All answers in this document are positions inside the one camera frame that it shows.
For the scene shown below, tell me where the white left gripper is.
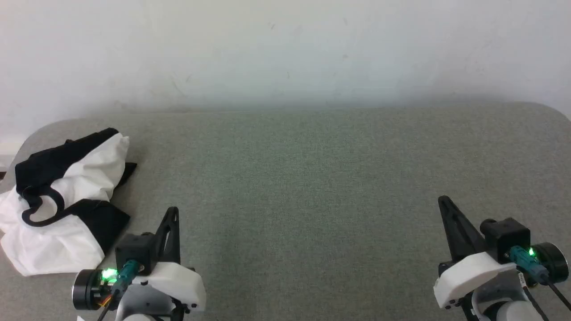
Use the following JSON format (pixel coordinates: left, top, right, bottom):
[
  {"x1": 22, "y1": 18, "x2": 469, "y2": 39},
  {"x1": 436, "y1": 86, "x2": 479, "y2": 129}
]
[{"x1": 133, "y1": 206, "x2": 207, "y2": 313}]

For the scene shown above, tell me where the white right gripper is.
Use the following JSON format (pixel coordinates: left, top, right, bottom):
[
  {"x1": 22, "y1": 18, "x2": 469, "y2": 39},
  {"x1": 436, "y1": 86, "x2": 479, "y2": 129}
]
[{"x1": 434, "y1": 195, "x2": 518, "y2": 309}]

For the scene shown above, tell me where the white and black t-shirt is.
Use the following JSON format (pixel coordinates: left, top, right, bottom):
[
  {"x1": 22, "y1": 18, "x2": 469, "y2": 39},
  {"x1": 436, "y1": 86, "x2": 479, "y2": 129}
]
[{"x1": 0, "y1": 128, "x2": 138, "y2": 277}]

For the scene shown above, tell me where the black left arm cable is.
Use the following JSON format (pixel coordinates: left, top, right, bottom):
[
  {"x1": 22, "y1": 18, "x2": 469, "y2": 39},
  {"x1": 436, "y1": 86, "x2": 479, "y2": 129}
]
[{"x1": 96, "y1": 260, "x2": 141, "y2": 321}]

